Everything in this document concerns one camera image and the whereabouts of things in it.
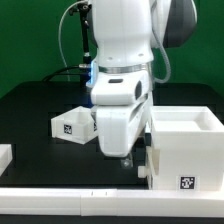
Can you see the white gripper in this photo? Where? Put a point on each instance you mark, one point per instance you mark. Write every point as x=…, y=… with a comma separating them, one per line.
x=120, y=126

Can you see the white drawer cabinet box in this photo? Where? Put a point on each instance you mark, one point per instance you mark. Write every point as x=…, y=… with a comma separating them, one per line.
x=191, y=144

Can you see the white drawer with knob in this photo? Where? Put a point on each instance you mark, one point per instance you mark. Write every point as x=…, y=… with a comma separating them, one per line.
x=150, y=169

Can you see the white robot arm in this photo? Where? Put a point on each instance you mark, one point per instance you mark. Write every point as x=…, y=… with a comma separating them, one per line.
x=125, y=33

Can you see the white front rail barrier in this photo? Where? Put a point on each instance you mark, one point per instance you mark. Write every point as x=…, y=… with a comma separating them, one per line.
x=111, y=202

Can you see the white rail barrier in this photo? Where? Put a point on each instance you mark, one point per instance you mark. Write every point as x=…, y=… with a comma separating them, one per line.
x=111, y=202
x=5, y=156

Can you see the white left rail barrier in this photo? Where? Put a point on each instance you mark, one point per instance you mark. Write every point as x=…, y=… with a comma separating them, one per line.
x=5, y=156

